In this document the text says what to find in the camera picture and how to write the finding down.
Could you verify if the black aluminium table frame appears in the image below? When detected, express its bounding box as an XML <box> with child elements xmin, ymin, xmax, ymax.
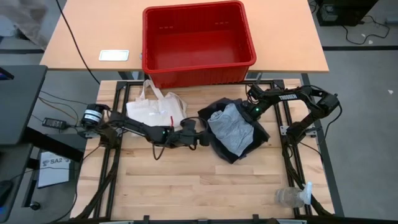
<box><xmin>74</xmin><ymin>79</ymin><xmax>336</xmax><ymax>224</ymax></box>

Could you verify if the light grey shirt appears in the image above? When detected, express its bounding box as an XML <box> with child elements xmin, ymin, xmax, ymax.
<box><xmin>207</xmin><ymin>103</ymin><xmax>255</xmax><ymax>157</ymax></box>

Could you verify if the cream canvas tote bag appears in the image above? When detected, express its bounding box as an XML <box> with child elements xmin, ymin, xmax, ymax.
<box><xmin>126</xmin><ymin>79</ymin><xmax>188</xmax><ymax>131</ymax></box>

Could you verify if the black equipment box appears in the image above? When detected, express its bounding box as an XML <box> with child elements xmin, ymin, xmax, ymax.
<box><xmin>315</xmin><ymin>0</ymin><xmax>379</xmax><ymax>27</ymax></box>

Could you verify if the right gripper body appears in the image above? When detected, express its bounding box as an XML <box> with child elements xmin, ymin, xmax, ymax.
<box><xmin>243</xmin><ymin>101</ymin><xmax>264</xmax><ymax>121</ymax></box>

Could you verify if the black garment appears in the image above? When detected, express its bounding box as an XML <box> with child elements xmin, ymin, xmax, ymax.
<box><xmin>198</xmin><ymin>97</ymin><xmax>271</xmax><ymax>165</ymax></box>

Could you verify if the black floor cable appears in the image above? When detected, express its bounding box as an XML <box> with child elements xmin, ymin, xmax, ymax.
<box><xmin>341</xmin><ymin>14</ymin><xmax>391</xmax><ymax>45</ymax></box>

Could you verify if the red plastic laundry bin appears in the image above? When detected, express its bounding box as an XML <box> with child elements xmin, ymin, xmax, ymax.
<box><xmin>141</xmin><ymin>0</ymin><xmax>257</xmax><ymax>90</ymax></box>

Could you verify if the person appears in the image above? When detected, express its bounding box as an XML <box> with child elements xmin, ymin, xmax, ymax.
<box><xmin>0</xmin><ymin>0</ymin><xmax>49</xmax><ymax>50</ymax></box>

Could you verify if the long black cable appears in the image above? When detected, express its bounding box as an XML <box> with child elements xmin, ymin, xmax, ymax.
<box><xmin>55</xmin><ymin>0</ymin><xmax>101</xmax><ymax>85</ymax></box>

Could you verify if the light wooden desk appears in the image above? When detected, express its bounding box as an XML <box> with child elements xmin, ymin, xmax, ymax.
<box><xmin>39</xmin><ymin>0</ymin><xmax>330</xmax><ymax>74</ymax></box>

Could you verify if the grey power brick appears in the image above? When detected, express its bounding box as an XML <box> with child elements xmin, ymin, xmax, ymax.
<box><xmin>77</xmin><ymin>129</ymin><xmax>101</xmax><ymax>139</ymax></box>

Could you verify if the white smartphone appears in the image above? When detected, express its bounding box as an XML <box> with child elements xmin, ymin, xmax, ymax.
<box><xmin>98</xmin><ymin>49</ymin><xmax>130</xmax><ymax>62</ymax></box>

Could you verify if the white printed paper sheet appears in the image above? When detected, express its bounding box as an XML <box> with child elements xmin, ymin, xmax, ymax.
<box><xmin>37</xmin><ymin>151</ymin><xmax>72</xmax><ymax>189</ymax></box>

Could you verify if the clear plastic spray bottle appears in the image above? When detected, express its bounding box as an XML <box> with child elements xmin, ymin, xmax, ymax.
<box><xmin>274</xmin><ymin>182</ymin><xmax>313</xmax><ymax>208</ymax></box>

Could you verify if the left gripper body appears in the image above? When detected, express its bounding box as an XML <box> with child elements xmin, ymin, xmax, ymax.
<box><xmin>174</xmin><ymin>119</ymin><xmax>202</xmax><ymax>147</ymax></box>

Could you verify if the black power adapter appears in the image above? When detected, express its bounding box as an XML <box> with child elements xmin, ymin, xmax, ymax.
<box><xmin>42</xmin><ymin>117</ymin><xmax>67</xmax><ymax>131</ymax></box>

